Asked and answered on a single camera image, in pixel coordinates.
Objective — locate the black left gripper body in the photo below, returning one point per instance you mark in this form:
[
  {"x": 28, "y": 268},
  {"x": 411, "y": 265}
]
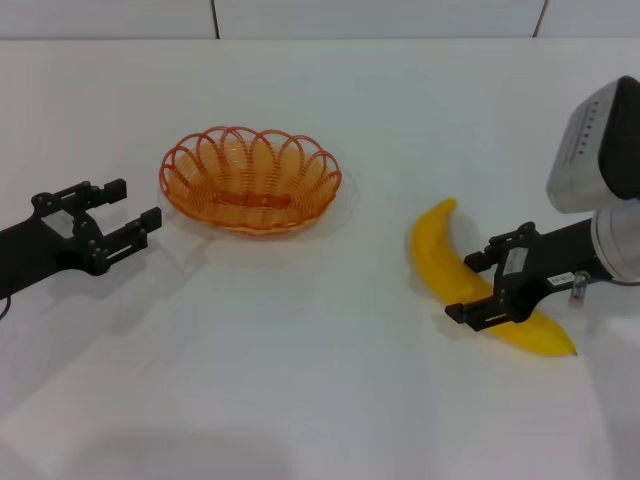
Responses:
[{"x": 45, "y": 240}]

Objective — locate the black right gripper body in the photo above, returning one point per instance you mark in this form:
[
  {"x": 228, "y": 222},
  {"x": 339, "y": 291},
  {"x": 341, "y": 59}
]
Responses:
[{"x": 545, "y": 260}]

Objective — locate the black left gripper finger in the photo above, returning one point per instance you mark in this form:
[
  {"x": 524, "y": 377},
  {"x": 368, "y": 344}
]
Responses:
[
  {"x": 150, "y": 220},
  {"x": 114, "y": 191}
]

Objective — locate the small clear mount standoff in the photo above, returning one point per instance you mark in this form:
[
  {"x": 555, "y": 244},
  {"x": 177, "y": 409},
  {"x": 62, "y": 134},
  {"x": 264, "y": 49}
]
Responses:
[{"x": 578, "y": 289}]

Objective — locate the orange woven plastic basket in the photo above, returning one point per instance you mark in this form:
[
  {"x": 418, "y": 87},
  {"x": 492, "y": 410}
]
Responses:
[{"x": 250, "y": 200}]

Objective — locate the yellow banana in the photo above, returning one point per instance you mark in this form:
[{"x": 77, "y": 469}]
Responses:
[{"x": 435, "y": 250}]

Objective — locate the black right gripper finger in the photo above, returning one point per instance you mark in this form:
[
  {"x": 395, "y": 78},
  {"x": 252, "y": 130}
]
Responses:
[
  {"x": 480, "y": 261},
  {"x": 482, "y": 312}
]

